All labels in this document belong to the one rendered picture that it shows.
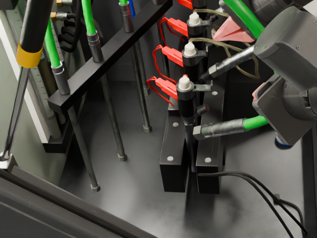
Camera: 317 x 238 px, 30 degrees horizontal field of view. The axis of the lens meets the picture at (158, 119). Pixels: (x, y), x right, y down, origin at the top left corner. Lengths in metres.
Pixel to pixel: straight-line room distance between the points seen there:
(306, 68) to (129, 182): 0.69
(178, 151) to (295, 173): 0.27
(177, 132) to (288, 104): 0.43
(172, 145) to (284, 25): 0.52
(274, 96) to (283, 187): 0.52
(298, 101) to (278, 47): 0.10
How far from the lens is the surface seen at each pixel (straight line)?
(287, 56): 0.55
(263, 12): 0.77
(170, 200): 1.14
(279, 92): 0.66
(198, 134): 0.84
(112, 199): 1.16
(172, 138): 1.04
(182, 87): 0.92
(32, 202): 0.61
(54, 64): 0.94
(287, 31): 0.54
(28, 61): 0.48
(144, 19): 1.10
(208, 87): 0.93
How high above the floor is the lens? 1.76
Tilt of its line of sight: 47 degrees down
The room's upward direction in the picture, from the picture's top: 9 degrees counter-clockwise
